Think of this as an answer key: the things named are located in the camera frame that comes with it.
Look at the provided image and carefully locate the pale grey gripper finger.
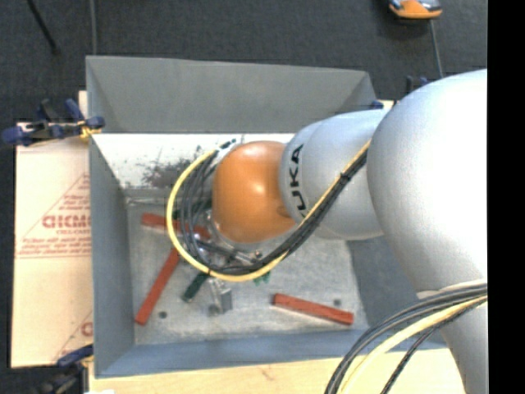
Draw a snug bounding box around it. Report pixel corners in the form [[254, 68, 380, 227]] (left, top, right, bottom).
[[219, 286, 234, 314], [207, 277, 222, 317]]

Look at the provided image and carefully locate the dark green flat block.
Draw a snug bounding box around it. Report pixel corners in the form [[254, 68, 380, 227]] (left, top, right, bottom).
[[181, 272, 211, 304]]

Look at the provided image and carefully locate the red-brown flat block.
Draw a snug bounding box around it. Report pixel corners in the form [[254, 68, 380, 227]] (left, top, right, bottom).
[[135, 247, 182, 327], [140, 213, 211, 240], [272, 292, 355, 327]]

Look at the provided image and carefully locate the grey metal bin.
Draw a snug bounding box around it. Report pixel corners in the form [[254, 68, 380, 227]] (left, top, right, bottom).
[[84, 54, 452, 379]]

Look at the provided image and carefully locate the brown cardboard board, red print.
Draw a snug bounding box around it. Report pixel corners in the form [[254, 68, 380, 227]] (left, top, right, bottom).
[[10, 131, 95, 369]]

